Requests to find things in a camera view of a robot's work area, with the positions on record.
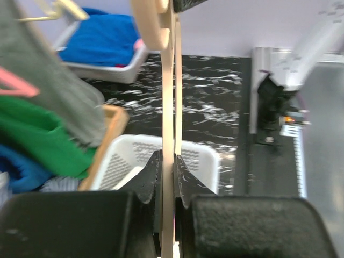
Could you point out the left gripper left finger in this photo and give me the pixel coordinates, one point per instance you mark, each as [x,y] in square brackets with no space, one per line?
[112,223]

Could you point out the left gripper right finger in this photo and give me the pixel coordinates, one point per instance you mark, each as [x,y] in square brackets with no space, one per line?
[208,225]

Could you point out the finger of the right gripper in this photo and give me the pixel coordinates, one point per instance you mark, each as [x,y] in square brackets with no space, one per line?
[183,5]

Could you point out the light wooden hanger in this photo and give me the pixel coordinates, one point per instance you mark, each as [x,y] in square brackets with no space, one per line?
[160,29]

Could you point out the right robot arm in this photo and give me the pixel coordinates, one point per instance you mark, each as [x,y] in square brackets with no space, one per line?
[277,79]

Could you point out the pink hanger in side basket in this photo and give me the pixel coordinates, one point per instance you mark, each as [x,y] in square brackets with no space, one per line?
[138,44]

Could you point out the blue white striped tank top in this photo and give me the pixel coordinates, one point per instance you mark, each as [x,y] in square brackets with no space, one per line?
[55,184]

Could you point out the cream hanger with grey top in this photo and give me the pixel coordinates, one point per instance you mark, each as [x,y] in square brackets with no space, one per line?
[55,9]

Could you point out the grey tank top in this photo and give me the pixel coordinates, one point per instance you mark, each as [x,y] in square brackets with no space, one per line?
[78,104]

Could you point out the green tank top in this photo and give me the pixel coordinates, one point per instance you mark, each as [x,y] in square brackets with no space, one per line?
[40,135]

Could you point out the pink hanger with green top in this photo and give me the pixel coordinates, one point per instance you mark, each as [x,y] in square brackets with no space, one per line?
[17,86]

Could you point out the white perforated plastic basket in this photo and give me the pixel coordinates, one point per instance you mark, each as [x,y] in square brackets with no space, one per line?
[128,151]

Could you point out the blue folded cloth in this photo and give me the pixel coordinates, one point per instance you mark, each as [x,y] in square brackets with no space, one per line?
[104,39]

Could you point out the grey side basket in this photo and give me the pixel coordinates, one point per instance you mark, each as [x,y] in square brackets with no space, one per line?
[125,75]

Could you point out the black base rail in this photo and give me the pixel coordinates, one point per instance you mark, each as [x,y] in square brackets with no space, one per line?
[267,168]

